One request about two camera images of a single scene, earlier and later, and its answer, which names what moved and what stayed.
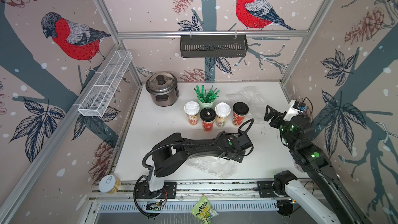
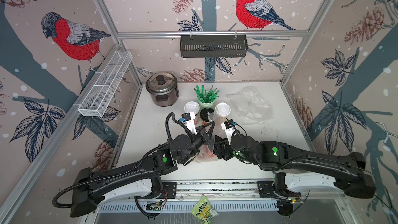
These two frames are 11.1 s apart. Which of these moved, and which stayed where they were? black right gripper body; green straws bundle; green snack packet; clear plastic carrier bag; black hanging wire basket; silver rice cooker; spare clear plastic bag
Moved: black right gripper body; clear plastic carrier bag
Stayed: green straws bundle; black hanging wire basket; spare clear plastic bag; green snack packet; silver rice cooker
